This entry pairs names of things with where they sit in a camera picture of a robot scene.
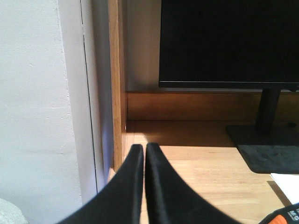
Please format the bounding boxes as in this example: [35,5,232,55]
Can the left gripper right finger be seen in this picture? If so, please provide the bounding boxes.
[145,143,237,224]

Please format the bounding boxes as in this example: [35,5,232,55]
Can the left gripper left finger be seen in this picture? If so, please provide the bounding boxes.
[60,144,143,224]

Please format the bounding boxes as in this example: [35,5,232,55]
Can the black monitor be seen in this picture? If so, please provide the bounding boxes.
[158,0,299,174]

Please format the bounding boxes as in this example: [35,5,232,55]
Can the black stapler orange button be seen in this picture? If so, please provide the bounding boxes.
[260,203,299,224]

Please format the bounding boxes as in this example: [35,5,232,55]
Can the white paper sheets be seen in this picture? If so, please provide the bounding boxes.
[270,173,299,204]

